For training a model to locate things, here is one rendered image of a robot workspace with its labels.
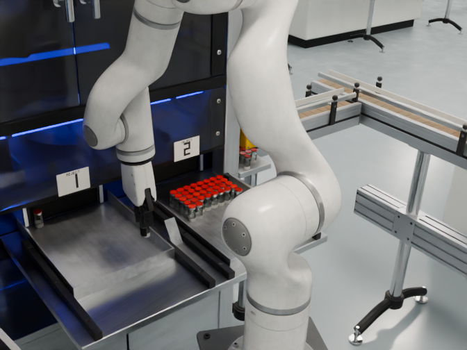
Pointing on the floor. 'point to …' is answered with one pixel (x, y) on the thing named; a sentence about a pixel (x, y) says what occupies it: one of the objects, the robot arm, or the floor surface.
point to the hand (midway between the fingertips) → (143, 215)
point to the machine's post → (227, 164)
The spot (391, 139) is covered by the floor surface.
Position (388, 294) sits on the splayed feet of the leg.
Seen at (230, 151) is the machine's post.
